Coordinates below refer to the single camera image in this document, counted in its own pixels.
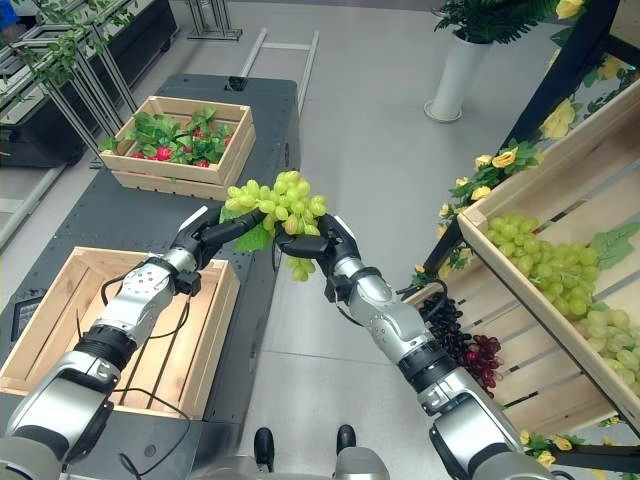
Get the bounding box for grey label plate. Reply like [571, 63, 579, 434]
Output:
[11, 296, 45, 332]

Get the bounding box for white tall floor vase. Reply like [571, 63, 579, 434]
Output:
[424, 28, 495, 123]

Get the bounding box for empty wooden slat crate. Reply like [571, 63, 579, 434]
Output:
[0, 245, 242, 422]

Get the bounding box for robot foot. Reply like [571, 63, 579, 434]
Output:
[253, 426, 276, 472]
[335, 423, 358, 456]

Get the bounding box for strawberry plants with red berries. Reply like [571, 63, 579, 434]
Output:
[99, 105, 237, 169]

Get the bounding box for aluminium profile stand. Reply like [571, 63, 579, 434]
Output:
[186, 0, 245, 42]

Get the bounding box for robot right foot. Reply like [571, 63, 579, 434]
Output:
[335, 423, 358, 456]

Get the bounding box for green fern plant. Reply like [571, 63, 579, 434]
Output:
[431, 0, 565, 46]

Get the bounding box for yellow rose garland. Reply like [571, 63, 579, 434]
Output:
[412, 0, 640, 282]
[517, 428, 640, 480]

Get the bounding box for black cabinet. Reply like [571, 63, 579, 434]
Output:
[0, 0, 180, 170]

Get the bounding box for grey robot torso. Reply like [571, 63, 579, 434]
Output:
[218, 446, 392, 480]

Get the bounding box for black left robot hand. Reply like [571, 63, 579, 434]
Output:
[171, 203, 267, 270]

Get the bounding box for green grape leaf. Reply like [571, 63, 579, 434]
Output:
[588, 221, 640, 272]

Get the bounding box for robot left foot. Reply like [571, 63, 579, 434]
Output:
[253, 426, 276, 472]

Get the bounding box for aluminium profile rack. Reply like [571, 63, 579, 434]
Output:
[0, 21, 140, 167]

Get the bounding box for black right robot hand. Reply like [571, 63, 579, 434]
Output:
[274, 214, 363, 282]

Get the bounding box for black grape bunch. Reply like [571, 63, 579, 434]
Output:
[418, 293, 474, 367]

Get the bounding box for dark grey table cart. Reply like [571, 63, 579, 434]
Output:
[0, 73, 302, 480]

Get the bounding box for green ivy garland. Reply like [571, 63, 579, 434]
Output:
[0, 0, 140, 90]

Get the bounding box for green grape bunch with leaf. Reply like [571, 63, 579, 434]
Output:
[221, 169, 330, 284]

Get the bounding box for white floor rail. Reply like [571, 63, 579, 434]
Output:
[0, 163, 67, 247]

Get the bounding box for red grape bunch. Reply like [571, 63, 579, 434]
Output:
[456, 333, 503, 400]

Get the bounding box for black metal shelf frame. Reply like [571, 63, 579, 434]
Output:
[421, 0, 640, 475]

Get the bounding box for wooden crate with strawberry plants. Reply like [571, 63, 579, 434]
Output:
[99, 94, 258, 203]

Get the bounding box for large tilted wooden display crate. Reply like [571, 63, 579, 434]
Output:
[456, 79, 640, 434]

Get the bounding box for aluminium ladder frame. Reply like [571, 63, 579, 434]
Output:
[239, 28, 321, 120]

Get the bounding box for tilted wooden slat display crate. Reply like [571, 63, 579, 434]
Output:
[403, 258, 622, 436]

